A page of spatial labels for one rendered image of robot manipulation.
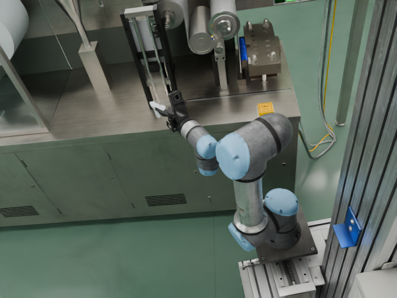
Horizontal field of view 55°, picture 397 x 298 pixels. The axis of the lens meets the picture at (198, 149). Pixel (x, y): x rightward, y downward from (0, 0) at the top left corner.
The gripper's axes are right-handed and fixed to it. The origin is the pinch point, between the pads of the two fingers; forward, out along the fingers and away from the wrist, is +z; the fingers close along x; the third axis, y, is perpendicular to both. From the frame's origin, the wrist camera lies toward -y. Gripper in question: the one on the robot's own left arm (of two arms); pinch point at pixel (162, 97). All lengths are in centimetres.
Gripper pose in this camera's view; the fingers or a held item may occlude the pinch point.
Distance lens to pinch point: 154.4
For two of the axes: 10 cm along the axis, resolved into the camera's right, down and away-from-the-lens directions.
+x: 8.4, -3.9, 3.7
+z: -5.4, -5.6, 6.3
